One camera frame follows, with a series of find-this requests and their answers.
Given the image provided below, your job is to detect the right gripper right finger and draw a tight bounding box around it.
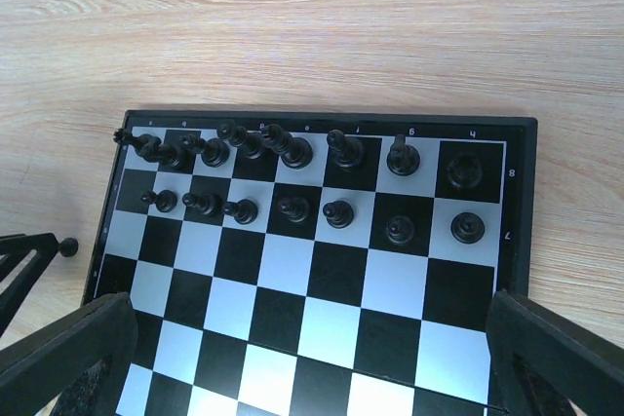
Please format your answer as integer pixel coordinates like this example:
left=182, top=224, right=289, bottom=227
left=487, top=290, right=623, bottom=415

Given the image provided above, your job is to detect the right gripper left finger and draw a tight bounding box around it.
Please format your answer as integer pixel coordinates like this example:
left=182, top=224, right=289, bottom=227
left=1, top=292, right=137, bottom=415

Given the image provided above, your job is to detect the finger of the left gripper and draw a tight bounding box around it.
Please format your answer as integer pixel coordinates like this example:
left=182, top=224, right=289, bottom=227
left=1, top=233, right=59, bottom=333

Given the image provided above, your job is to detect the black rook piece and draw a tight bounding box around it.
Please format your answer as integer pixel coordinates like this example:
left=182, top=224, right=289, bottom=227
left=113, top=128, right=147, bottom=154

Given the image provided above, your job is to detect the black knight piece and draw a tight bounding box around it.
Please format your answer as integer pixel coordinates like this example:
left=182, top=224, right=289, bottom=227
left=134, top=133, right=189, bottom=170

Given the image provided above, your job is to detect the black bishop piece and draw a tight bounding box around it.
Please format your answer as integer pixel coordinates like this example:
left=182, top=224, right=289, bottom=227
left=179, top=134, right=230, bottom=168

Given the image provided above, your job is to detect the black king piece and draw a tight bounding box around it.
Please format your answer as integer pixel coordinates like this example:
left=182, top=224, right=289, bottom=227
left=216, top=120, right=265, bottom=160

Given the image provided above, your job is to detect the black queen piece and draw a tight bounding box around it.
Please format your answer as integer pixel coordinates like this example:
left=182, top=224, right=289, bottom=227
left=260, top=124, right=313, bottom=170

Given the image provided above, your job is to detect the black and white chessboard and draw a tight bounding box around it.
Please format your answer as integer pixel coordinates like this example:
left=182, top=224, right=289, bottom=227
left=83, top=110, right=537, bottom=415

